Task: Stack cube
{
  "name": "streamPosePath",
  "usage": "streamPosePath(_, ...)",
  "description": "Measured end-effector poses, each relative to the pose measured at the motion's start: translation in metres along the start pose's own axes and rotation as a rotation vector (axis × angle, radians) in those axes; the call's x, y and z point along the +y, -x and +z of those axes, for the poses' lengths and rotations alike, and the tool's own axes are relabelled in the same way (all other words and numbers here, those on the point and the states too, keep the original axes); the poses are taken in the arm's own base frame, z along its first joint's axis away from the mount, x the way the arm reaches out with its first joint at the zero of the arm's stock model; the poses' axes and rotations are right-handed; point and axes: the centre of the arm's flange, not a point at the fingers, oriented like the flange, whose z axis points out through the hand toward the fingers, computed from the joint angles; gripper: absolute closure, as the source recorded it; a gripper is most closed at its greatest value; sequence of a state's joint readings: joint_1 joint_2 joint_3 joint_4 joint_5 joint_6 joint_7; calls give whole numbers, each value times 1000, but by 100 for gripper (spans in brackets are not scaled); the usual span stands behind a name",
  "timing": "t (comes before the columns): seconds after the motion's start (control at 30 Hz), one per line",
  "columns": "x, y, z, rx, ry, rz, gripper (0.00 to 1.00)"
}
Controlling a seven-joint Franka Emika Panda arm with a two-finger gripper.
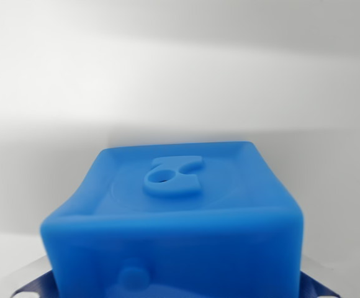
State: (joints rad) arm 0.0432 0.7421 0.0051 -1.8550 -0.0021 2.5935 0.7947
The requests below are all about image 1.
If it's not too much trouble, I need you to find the blue cube with raised dots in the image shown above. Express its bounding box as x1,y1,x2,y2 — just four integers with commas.
40,140,306,298

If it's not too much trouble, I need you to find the black silver gripper right finger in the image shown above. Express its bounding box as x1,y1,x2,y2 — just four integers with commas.
299,262,350,298

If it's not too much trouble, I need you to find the black silver gripper left finger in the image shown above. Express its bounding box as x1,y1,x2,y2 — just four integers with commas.
9,255,56,298

